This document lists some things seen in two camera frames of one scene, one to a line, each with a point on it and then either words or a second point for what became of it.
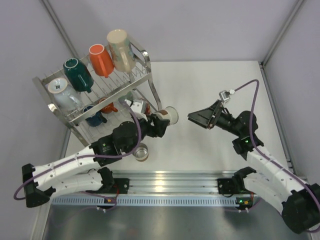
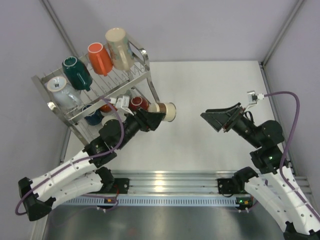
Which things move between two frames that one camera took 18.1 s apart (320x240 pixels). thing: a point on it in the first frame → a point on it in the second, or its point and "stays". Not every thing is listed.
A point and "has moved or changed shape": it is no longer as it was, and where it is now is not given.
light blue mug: [65, 96] stays
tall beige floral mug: [122, 52] stays
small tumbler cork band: [163, 112] has moved or changed shape
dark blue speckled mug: [96, 119] stays
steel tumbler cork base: [142, 160] → [169, 108]
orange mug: [101, 63] stays
